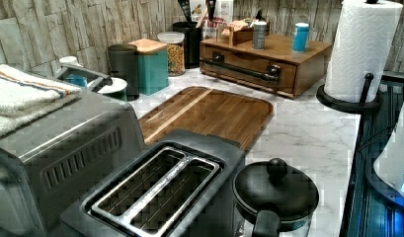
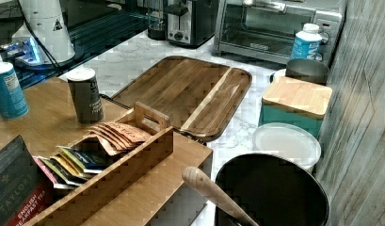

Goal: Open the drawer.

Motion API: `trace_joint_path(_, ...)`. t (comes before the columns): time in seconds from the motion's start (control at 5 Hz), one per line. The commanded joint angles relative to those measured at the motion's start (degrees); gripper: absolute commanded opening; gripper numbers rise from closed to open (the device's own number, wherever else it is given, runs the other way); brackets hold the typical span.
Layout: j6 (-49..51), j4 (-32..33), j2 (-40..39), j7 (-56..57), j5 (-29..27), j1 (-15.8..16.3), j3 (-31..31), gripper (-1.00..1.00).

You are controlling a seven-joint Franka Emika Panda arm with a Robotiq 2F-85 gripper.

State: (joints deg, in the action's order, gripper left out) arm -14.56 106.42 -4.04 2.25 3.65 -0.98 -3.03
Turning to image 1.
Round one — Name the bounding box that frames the wooden drawer box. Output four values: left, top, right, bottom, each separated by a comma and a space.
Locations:
200, 35, 332, 99

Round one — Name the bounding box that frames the wooden cutting board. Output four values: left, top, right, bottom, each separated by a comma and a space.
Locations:
139, 86, 274, 151

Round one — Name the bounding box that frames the clear jar with cereal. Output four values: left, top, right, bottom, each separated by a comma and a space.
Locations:
157, 32, 185, 76

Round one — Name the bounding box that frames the black two-slot toaster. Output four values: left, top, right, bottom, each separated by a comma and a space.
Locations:
61, 129, 245, 237

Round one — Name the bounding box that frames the teal canister with wooden lid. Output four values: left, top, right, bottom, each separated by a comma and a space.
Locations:
131, 39, 169, 95

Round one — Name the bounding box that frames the black utensil holder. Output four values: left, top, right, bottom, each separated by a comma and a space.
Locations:
172, 22, 202, 69

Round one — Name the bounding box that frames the white lidded teal bowl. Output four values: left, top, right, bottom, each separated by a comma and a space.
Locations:
97, 77, 127, 102

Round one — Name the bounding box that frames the small wooden condiment tray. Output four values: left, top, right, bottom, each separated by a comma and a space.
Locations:
216, 19, 270, 45

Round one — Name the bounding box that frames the dark grey canister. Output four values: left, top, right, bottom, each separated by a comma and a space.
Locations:
108, 43, 139, 101

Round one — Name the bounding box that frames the silver cylindrical shaker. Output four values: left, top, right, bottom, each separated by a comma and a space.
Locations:
252, 21, 267, 49

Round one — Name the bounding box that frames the white snack box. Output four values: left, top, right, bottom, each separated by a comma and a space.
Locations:
190, 0, 233, 40

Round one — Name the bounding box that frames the teal cylindrical shaker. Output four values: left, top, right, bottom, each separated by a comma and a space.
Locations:
292, 23, 309, 52

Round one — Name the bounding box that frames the white and teal cup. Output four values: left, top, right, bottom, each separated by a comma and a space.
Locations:
59, 56, 87, 87

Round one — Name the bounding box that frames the black paper towel holder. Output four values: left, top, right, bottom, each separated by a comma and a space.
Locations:
316, 73, 380, 115

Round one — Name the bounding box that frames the silver toaster oven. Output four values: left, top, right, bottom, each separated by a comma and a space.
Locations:
0, 64, 147, 237

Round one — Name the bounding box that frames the white paper towel roll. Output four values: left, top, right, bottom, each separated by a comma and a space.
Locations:
324, 0, 403, 103

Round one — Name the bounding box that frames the folded white striped towel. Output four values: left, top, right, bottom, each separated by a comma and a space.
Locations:
0, 64, 82, 136

